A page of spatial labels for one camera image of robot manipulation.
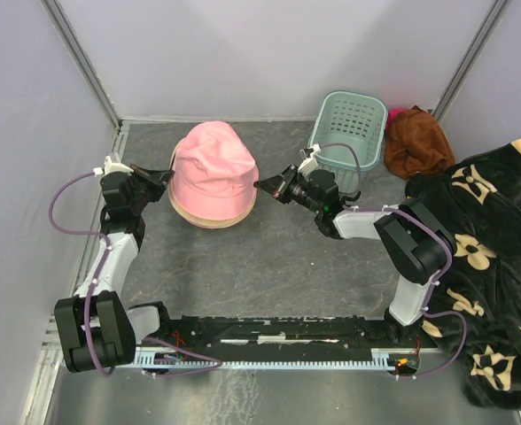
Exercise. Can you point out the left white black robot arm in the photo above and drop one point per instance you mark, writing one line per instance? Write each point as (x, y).
(95, 330)

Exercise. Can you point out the black floral blanket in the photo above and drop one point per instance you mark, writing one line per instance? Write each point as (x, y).
(475, 312)

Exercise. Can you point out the beige pink hats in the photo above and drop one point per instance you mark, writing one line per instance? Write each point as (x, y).
(206, 223)

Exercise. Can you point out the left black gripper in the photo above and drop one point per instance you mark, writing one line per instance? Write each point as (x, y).
(161, 177)

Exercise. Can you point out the brown cloth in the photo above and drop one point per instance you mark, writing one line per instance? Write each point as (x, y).
(416, 144)

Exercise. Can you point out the red cloth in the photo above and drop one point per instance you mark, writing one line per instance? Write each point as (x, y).
(392, 113)

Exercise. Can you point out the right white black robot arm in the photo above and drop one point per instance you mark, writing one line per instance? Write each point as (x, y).
(419, 246)

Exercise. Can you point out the light blue cable duct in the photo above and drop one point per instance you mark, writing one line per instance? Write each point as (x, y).
(379, 361)

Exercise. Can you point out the aluminium corner post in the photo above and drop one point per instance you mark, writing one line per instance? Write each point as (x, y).
(60, 21)
(477, 44)

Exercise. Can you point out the left aluminium corner post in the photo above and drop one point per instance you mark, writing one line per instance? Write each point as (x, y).
(60, 21)

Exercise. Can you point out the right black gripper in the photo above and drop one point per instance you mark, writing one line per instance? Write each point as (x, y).
(277, 186)

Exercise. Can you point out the right aluminium corner post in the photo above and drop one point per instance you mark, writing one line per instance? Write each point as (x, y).
(477, 44)

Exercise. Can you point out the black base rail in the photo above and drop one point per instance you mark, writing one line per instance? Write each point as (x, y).
(276, 338)

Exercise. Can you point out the teal plastic basket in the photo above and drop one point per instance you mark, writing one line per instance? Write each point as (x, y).
(349, 130)

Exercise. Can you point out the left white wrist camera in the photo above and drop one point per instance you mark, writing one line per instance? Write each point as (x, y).
(112, 164)

